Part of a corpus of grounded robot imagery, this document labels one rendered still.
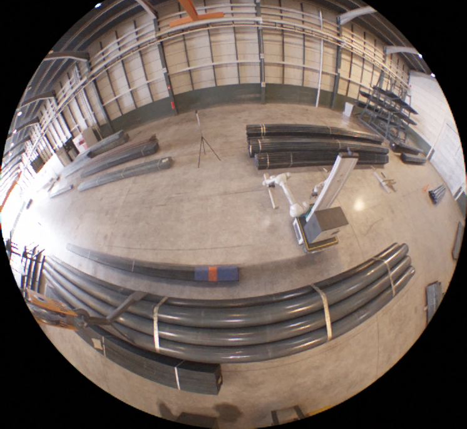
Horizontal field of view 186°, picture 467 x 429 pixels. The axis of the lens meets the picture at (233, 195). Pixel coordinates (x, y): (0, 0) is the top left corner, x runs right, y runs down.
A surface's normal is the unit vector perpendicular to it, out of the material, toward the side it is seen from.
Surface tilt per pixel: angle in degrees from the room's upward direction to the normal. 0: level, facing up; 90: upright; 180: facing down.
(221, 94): 90
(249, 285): 0
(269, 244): 0
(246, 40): 90
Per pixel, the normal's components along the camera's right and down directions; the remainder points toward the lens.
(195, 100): 0.07, 0.76
